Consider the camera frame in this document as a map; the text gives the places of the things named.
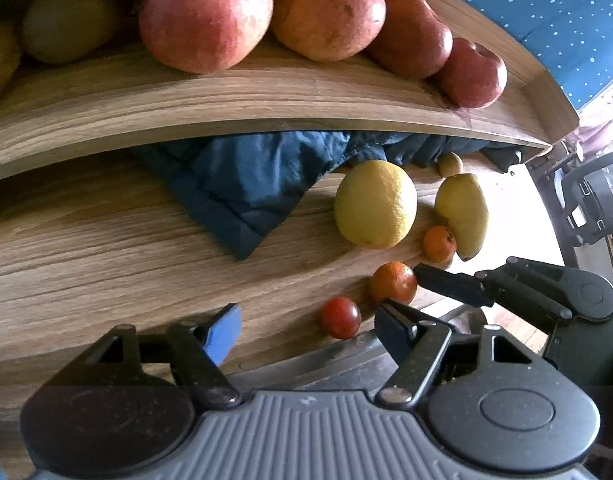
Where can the small brown round fruit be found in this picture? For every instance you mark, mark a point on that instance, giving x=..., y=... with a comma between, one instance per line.
x=450, y=164

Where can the black office chair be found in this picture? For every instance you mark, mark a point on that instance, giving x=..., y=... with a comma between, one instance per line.
x=593, y=180

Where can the blue white-dotted board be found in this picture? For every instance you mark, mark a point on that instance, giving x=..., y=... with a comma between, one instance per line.
x=561, y=20

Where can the metal tray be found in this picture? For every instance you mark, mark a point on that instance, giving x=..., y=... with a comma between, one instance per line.
x=311, y=367

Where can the large yellow citrus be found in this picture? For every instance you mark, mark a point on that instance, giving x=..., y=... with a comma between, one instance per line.
x=375, y=205

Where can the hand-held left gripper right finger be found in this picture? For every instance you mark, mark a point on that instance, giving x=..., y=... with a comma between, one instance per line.
x=394, y=325

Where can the small orange tangerine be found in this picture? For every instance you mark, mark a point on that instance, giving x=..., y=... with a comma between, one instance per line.
x=392, y=282
x=439, y=245

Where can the pink bedding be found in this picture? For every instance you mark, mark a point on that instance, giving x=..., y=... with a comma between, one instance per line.
x=603, y=115

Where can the yellow green mango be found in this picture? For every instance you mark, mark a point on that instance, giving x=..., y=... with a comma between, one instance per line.
x=462, y=215

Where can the dark blue quilted jacket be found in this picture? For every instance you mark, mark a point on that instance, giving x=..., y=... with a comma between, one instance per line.
x=236, y=185

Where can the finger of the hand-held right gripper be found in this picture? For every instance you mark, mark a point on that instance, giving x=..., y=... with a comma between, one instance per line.
x=451, y=285

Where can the red apple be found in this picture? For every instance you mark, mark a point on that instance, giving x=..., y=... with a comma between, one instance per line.
x=474, y=75
x=206, y=22
x=416, y=40
x=331, y=17

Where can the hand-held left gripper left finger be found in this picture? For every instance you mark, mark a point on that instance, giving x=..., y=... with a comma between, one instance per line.
x=224, y=332

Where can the wooden shelf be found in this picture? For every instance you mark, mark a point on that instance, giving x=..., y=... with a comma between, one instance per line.
x=186, y=105

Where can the red cherry tomato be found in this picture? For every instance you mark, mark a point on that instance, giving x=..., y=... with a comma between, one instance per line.
x=340, y=318

